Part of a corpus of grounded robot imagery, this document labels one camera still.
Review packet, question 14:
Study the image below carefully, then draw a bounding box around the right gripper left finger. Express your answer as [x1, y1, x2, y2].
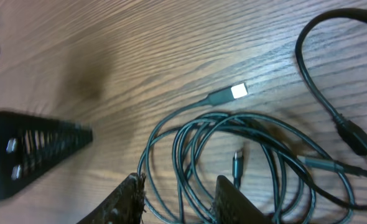
[77, 172, 146, 224]

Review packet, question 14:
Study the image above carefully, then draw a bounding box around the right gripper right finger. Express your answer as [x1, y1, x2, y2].
[214, 175, 272, 224]

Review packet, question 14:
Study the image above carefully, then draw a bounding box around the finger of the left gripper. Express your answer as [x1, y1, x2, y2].
[0, 111, 93, 201]

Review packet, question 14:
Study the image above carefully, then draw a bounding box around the thin black cable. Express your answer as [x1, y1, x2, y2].
[136, 82, 355, 224]

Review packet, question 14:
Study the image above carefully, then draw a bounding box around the thick black usb cable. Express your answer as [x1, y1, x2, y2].
[266, 7, 367, 211]

